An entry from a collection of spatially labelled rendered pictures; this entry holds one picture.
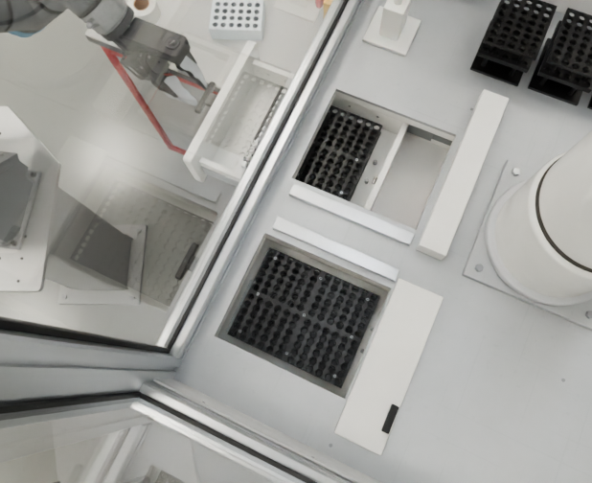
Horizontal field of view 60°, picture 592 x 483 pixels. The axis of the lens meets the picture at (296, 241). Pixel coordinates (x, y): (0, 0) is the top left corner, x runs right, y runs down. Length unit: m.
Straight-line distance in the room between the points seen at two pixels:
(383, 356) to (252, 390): 0.22
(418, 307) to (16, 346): 0.62
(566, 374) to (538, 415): 0.08
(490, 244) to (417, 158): 0.28
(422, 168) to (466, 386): 0.45
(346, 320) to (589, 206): 0.45
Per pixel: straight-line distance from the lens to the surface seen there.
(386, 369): 0.87
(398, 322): 0.88
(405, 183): 1.08
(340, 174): 0.99
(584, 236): 0.72
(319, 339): 0.92
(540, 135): 1.05
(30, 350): 0.47
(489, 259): 0.92
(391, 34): 1.07
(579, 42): 1.06
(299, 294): 0.93
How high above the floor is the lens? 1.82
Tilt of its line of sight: 75 degrees down
